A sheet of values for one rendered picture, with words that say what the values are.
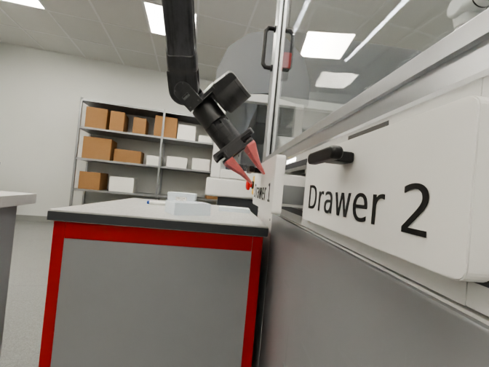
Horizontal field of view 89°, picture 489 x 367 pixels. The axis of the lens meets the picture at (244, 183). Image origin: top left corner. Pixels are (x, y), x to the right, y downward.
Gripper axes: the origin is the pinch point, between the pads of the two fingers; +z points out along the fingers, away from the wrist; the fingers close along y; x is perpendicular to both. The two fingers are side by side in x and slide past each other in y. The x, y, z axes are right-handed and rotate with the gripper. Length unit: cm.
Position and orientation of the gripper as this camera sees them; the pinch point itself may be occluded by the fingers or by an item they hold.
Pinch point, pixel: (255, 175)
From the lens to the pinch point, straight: 56.5
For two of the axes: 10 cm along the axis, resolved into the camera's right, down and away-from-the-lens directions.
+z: 6.1, 7.9, 0.4
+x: -0.9, 0.2, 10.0
